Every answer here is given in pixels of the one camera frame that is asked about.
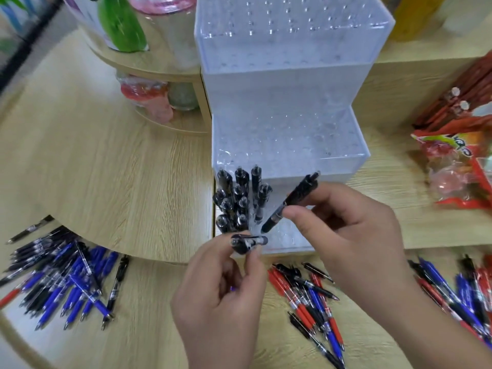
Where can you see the pile of red blue pens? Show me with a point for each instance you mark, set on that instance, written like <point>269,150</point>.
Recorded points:
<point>465,288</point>

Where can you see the red lid pink jelly cup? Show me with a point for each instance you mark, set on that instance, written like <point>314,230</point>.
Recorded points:
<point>144,92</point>

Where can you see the clear tiered pen holder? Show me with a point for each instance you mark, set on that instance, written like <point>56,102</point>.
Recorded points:
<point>284,96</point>

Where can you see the wooden round tier stand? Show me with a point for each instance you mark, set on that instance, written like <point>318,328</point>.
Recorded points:
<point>153,69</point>

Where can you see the pile of blue black pens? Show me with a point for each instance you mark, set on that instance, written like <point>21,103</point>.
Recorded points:
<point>73,280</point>

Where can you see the black click pen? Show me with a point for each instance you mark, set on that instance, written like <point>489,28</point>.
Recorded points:
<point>248,242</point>
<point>296,197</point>

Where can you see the background store shelf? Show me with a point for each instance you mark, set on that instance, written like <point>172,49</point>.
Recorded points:
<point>19,34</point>

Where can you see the stack of red snack packets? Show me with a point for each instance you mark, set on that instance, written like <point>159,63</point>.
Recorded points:
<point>461,96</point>

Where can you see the cluster of black pens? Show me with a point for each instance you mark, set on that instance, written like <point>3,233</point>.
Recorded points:
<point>238,199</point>

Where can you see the pale green jelly cup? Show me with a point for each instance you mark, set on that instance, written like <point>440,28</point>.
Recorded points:
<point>183,96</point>

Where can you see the person's left hand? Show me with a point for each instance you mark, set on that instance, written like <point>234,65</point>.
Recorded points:
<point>219,303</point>

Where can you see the person's right hand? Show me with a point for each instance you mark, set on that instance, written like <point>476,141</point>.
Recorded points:
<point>365,249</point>

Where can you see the pile of black red pens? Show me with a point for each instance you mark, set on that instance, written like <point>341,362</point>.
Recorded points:
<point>303,295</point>

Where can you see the green jelly pouch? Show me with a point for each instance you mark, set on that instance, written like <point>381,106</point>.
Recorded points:
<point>123,26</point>

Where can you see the clear cup with red lid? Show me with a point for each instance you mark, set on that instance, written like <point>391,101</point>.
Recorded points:
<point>173,38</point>

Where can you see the clear bag of red candies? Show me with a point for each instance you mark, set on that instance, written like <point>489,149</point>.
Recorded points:
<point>449,169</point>

